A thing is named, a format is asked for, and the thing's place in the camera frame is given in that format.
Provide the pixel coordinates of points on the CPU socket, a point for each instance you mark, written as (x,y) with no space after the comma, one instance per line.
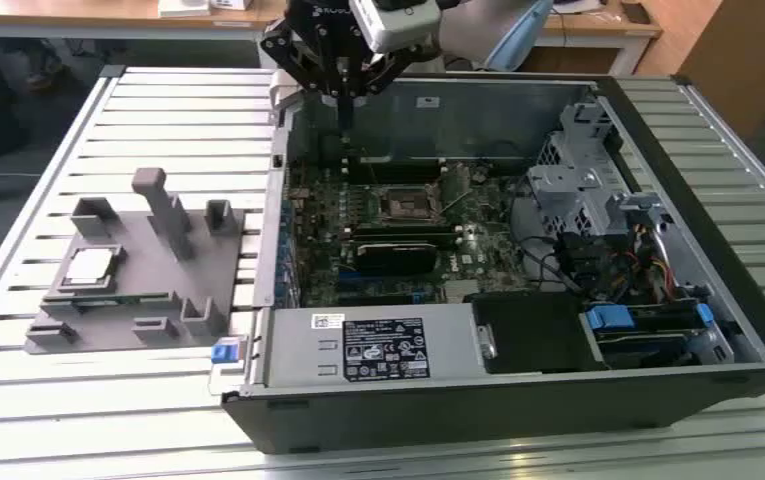
(396,205)

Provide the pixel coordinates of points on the black PC case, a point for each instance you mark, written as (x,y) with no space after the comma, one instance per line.
(423,425)

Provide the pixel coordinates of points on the grey parts rack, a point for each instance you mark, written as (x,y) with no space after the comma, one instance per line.
(143,235)

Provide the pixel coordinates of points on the silver CPU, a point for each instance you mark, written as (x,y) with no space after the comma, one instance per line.
(92,267)

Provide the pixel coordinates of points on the blue disk carrier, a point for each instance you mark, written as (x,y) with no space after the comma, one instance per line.
(606,318)

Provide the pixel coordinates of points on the black plastic shroud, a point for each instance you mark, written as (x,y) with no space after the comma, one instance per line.
(529,330)

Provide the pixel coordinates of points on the plain white box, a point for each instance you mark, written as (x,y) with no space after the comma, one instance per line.
(183,9)

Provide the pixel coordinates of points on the green RAM stick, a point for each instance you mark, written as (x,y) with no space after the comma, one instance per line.
(112,300)

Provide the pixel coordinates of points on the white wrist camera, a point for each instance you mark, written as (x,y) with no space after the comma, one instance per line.
(403,25)

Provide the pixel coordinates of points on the green motherboard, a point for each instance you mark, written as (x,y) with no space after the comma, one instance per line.
(489,250)

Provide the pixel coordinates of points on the grey power supply with label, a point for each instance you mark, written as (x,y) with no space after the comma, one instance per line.
(303,360)

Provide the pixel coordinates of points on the wooden office desk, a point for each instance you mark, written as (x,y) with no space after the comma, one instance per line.
(596,27)
(89,22)

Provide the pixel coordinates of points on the black hard disk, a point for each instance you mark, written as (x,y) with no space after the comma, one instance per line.
(643,350)

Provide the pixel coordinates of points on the wooden cabinet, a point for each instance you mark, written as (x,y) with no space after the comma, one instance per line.
(743,50)

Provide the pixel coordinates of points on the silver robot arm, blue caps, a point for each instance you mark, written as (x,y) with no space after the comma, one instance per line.
(519,37)

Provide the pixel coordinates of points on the black graphics card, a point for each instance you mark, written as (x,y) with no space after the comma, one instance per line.
(396,257)

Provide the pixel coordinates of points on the silver chipset heatsink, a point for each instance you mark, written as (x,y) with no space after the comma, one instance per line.
(463,291)

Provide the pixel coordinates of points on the thin metal locking lever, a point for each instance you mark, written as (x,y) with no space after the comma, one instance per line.
(375,181)

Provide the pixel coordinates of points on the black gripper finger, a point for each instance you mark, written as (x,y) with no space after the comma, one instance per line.
(289,55)
(389,70)

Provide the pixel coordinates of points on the silver metal drive cage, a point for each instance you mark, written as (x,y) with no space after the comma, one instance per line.
(563,190)

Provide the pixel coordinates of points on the blue case latch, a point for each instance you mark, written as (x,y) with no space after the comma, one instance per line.
(224,351)

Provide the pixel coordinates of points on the white box with blue print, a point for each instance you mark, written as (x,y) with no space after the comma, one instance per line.
(232,4)

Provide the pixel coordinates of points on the black expansion slot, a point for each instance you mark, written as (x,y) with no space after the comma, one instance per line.
(383,294)

